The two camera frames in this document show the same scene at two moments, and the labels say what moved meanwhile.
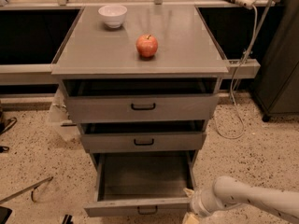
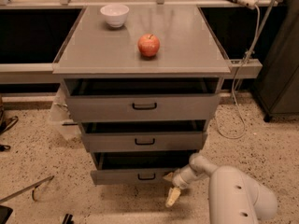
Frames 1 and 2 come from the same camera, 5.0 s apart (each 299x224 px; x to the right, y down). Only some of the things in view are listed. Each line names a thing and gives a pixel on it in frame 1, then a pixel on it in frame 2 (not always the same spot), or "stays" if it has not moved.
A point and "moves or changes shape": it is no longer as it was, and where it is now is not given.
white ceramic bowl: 113,15 stays
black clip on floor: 67,219 stays
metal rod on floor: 33,188 stays
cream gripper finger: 189,192 to 168,176
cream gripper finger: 190,219 to 174,194
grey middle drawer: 147,136 stays
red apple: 147,45 stays
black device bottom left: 5,214 stays
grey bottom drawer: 143,183 moves or changes shape
